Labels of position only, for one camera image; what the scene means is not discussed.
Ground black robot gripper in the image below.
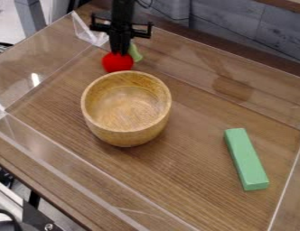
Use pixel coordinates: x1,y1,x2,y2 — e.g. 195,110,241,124
90,0,153,55

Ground clear acrylic corner bracket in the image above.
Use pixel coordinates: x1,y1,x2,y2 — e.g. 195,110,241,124
71,11,109,47

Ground green rectangular block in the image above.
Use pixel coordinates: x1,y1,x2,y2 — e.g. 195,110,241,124
224,128,269,191

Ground black metal stand base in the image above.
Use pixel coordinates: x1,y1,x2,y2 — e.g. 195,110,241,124
0,192,67,231

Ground clear acrylic tray enclosure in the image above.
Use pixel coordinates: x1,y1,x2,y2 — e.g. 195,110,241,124
0,16,300,231

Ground red plush fruit green leaf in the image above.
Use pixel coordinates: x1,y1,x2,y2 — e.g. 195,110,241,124
102,43,143,72

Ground round wooden bowl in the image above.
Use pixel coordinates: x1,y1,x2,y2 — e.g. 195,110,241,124
81,70,171,147

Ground grey pillar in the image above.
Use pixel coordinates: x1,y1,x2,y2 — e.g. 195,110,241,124
14,0,47,37

